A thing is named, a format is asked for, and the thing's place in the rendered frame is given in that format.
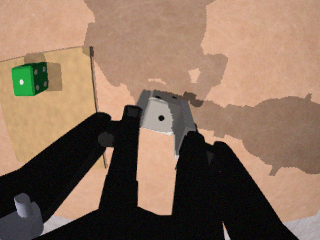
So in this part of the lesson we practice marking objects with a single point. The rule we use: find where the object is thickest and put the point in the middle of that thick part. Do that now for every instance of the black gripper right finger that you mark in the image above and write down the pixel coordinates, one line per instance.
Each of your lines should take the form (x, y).
(245, 211)

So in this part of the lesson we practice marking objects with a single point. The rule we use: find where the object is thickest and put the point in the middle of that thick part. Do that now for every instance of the grey die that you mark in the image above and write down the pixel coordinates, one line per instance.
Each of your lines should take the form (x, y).
(162, 113)

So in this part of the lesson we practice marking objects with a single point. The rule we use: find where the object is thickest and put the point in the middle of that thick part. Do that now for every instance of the green die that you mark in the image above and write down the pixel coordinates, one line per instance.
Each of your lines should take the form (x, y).
(29, 79)

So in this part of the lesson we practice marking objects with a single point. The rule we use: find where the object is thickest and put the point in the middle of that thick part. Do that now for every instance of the tan flat mat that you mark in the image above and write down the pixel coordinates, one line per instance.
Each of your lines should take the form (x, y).
(35, 122)

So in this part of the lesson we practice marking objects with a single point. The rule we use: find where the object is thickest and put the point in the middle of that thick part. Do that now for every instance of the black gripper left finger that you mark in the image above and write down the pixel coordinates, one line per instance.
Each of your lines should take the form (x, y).
(36, 190)

